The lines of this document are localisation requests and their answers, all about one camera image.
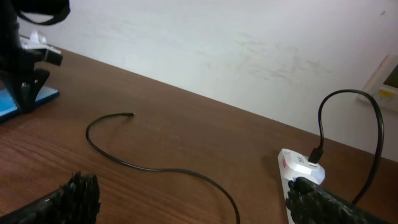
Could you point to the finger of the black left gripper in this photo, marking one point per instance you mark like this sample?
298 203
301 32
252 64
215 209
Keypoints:
25 88

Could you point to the white power strip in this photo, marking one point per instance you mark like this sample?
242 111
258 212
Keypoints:
293 164

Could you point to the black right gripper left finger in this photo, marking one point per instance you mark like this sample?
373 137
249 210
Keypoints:
76 202

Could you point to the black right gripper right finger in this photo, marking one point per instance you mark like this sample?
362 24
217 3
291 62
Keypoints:
309 203

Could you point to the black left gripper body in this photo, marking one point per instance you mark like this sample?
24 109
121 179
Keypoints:
16 62

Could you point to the white wall socket panel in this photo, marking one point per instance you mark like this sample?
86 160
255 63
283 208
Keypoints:
382 86

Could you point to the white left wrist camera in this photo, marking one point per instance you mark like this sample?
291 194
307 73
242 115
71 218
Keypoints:
37 41

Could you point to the blue screen smartphone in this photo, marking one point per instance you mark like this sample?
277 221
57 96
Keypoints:
9 109

